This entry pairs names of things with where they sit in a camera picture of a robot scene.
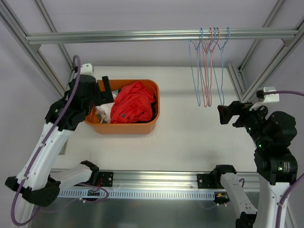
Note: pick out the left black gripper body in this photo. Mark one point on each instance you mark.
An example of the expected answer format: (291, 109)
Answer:
(100, 90)

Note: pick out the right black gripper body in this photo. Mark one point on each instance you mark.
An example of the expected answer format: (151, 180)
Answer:
(236, 114)

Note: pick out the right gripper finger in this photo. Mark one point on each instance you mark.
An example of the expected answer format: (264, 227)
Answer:
(236, 108)
(225, 113)

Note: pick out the white tank top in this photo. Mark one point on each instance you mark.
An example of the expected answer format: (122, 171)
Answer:
(104, 112)

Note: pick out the red tank top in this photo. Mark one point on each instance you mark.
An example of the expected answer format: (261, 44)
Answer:
(133, 104)

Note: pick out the black tank top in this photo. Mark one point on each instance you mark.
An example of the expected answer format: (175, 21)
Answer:
(154, 104)

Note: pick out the blue hanger with red top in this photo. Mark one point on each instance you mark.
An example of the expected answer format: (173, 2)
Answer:
(220, 88)

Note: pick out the pink wire hanger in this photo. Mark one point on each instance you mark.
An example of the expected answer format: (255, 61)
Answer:
(214, 45)
(203, 69)

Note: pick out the blue wire hanger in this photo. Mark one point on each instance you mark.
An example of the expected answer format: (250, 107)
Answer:
(194, 59)

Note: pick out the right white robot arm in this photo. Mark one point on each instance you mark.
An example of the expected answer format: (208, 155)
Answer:
(276, 166)

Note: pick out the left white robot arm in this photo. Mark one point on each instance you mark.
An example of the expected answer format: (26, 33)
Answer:
(35, 183)

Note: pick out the orange plastic basket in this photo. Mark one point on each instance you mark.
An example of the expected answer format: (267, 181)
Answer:
(128, 128)

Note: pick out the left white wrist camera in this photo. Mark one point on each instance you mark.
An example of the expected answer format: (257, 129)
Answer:
(86, 69)

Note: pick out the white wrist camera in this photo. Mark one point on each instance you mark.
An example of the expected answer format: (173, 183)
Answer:
(265, 96)
(86, 69)

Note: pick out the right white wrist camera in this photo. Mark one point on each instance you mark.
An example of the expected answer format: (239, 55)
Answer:
(265, 96)

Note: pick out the right aluminium frame post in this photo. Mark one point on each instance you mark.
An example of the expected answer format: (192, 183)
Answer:
(253, 63)

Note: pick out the aluminium frame post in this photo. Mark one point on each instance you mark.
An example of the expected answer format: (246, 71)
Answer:
(14, 26)
(253, 63)

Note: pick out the left aluminium frame post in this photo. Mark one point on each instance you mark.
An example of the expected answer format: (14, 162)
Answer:
(14, 26)

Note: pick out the aluminium hanging rail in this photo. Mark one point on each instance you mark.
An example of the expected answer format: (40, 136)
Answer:
(160, 35)

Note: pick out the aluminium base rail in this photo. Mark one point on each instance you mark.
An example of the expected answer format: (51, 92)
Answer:
(150, 180)

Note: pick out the white slotted cable duct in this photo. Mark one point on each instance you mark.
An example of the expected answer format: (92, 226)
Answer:
(139, 194)

